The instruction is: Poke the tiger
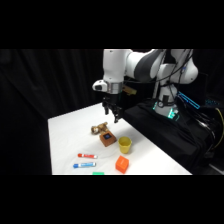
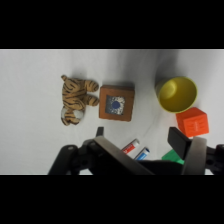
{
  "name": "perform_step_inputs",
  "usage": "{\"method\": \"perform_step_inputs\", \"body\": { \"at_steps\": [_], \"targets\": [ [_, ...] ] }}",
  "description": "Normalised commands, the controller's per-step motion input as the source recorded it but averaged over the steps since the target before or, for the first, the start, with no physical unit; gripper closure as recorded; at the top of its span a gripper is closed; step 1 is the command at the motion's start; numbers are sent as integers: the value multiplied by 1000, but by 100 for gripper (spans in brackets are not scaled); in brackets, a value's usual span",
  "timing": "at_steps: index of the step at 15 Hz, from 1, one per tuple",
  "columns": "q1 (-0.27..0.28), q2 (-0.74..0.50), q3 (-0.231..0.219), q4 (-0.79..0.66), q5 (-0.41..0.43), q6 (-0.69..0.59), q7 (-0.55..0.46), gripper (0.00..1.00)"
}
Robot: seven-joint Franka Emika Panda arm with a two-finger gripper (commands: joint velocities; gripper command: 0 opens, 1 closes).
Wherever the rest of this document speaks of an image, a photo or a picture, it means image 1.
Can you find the orange cube block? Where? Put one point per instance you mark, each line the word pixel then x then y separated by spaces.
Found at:
pixel 122 164

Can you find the brown wooden block blue mark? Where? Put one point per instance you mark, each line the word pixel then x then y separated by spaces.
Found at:
pixel 107 138

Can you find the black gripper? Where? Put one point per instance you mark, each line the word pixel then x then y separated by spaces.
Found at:
pixel 110 101

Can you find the green flat block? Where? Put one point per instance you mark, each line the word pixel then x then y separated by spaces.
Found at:
pixel 98 173

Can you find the blue marker pen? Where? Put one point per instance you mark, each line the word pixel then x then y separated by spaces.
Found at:
pixel 84 164

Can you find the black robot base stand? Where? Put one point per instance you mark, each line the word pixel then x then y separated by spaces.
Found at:
pixel 173 136

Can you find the tan tiger plush toy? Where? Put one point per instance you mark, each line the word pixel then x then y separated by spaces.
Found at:
pixel 99 128

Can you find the yellow plastic cup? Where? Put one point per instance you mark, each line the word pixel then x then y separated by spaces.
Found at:
pixel 125 144

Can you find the red marker pen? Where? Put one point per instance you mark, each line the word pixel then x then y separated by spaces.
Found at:
pixel 87 155

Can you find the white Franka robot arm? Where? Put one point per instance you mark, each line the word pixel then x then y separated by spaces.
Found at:
pixel 115 65

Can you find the black curtain backdrop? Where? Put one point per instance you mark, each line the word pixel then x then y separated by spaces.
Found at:
pixel 46 83

